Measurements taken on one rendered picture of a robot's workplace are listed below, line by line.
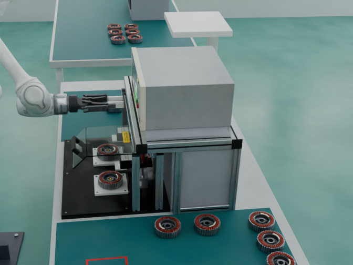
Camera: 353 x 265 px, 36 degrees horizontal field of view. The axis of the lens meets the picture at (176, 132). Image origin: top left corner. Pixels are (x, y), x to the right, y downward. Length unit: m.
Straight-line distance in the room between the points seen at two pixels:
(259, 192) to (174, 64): 0.72
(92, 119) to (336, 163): 2.04
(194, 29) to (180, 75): 0.92
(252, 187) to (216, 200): 0.26
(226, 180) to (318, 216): 1.49
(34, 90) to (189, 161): 0.69
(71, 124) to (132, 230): 0.97
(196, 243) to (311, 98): 3.29
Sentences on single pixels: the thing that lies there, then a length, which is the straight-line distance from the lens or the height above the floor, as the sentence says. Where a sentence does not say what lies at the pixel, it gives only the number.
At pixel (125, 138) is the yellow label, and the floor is 1.07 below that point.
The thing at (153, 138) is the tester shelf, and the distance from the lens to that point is 2.24.
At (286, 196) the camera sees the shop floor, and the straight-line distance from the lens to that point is 3.91.
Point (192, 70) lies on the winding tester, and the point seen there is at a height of 1.32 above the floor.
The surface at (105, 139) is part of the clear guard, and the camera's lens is 2.34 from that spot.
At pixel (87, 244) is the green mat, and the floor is 0.75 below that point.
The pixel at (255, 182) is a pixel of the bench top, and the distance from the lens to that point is 2.67.
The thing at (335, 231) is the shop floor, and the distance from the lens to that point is 3.70.
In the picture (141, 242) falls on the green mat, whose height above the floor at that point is 0.75.
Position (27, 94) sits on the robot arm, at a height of 1.32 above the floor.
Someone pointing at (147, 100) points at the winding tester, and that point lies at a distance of 2.23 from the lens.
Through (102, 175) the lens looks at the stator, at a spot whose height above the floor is 0.82.
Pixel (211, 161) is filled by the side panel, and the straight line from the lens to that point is 2.31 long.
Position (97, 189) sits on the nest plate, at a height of 0.78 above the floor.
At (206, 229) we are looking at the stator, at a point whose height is 0.78.
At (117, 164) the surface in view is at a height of 0.88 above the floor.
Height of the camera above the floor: 2.25
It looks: 30 degrees down
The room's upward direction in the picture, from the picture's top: 2 degrees clockwise
